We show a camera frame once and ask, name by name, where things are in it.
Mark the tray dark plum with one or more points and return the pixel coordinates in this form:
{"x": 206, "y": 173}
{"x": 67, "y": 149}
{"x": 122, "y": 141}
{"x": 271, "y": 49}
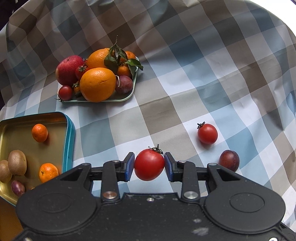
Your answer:
{"x": 124, "y": 84}

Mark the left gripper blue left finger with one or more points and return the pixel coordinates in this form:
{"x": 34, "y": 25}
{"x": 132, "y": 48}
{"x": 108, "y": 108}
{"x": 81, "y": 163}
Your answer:
{"x": 110, "y": 174}

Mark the dark red plum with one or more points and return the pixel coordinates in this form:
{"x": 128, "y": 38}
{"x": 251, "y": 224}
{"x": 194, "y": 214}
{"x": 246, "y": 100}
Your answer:
{"x": 230, "y": 160}

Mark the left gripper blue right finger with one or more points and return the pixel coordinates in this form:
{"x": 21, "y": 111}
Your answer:
{"x": 188, "y": 174}

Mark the small tray mandarin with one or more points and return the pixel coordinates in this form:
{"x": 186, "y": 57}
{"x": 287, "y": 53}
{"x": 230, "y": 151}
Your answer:
{"x": 76, "y": 88}

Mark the tray cherry tomato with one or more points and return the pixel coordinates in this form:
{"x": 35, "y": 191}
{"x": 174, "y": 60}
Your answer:
{"x": 65, "y": 93}

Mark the leafy mandarin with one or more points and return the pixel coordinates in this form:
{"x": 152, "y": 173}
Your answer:
{"x": 123, "y": 69}

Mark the small purple plum in tin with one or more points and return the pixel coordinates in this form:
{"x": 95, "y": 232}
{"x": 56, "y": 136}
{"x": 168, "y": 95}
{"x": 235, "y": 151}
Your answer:
{"x": 17, "y": 188}

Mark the small brown kiwi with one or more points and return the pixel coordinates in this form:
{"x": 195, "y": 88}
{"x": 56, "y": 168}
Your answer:
{"x": 5, "y": 174}

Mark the large front orange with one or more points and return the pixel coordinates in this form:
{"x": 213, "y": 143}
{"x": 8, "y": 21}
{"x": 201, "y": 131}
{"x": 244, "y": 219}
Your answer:
{"x": 97, "y": 84}

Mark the tin upper mandarin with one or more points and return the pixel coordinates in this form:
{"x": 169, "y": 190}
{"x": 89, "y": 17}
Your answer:
{"x": 39, "y": 132}

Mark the teal gold metal tin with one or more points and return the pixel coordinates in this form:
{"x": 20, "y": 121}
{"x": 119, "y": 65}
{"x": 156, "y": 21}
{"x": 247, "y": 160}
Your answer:
{"x": 16, "y": 134}

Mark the tray strawberry-like red tomato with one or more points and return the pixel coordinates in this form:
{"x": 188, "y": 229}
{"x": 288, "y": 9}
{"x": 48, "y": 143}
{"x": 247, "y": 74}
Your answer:
{"x": 81, "y": 70}

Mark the tin mandarin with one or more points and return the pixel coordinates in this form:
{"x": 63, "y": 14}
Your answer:
{"x": 39, "y": 132}
{"x": 47, "y": 172}

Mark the tin lower mandarin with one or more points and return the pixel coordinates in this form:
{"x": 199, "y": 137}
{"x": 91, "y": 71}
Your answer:
{"x": 47, "y": 172}

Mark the checkered tablecloth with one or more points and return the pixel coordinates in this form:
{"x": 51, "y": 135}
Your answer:
{"x": 227, "y": 63}

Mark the red cherry tomato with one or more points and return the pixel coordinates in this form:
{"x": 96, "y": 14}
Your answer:
{"x": 207, "y": 133}

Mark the large brown kiwi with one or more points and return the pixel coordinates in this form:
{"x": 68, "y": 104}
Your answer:
{"x": 17, "y": 163}

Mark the rear orange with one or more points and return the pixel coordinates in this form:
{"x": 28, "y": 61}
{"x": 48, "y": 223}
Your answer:
{"x": 96, "y": 59}

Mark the pale green fruit tray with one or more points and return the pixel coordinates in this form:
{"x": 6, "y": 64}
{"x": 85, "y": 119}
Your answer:
{"x": 115, "y": 97}

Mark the large red tomato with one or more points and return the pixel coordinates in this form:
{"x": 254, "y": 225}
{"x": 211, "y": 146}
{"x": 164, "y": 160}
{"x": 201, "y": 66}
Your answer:
{"x": 149, "y": 163}

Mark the red apple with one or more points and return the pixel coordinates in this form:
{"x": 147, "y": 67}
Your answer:
{"x": 65, "y": 71}

